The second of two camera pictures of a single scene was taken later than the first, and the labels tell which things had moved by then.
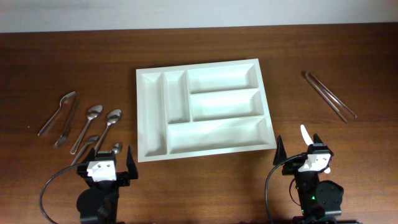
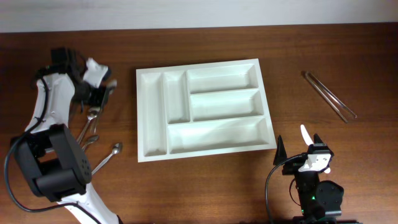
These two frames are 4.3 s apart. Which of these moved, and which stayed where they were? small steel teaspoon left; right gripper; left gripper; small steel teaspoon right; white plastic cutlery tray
Moved: left gripper
Stayed: white plastic cutlery tray; small steel teaspoon left; right gripper; small steel teaspoon right
